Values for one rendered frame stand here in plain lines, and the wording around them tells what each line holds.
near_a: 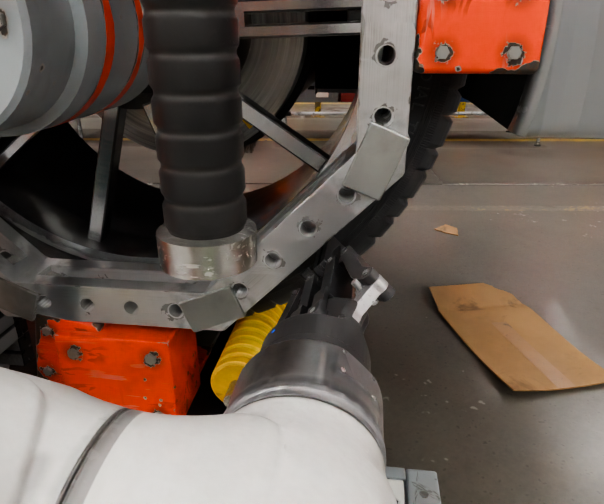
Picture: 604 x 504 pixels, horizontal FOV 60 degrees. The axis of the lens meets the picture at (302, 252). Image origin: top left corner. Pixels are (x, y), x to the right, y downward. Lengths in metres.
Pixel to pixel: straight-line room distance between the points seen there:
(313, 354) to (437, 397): 1.12
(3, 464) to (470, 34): 0.37
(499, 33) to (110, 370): 0.45
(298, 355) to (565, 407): 1.22
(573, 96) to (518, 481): 0.85
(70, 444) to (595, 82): 0.54
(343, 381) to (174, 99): 0.16
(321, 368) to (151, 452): 0.10
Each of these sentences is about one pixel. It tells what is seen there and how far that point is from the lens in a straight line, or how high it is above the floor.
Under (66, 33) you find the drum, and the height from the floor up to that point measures 0.84.
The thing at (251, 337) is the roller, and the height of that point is 0.54.
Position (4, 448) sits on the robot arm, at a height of 0.72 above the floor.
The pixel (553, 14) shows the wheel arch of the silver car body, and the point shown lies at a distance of 0.59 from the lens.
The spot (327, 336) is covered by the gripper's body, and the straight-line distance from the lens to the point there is 0.32.
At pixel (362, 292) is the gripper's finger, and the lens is 0.37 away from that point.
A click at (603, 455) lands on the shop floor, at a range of 1.37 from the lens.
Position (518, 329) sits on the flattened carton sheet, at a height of 0.01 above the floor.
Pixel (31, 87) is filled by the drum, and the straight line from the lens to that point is 0.34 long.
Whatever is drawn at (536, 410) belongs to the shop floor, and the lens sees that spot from 1.43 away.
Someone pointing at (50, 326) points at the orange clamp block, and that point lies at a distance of 0.58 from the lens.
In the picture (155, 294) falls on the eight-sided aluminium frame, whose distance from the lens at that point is 0.51.
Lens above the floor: 0.85
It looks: 23 degrees down
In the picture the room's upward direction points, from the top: straight up
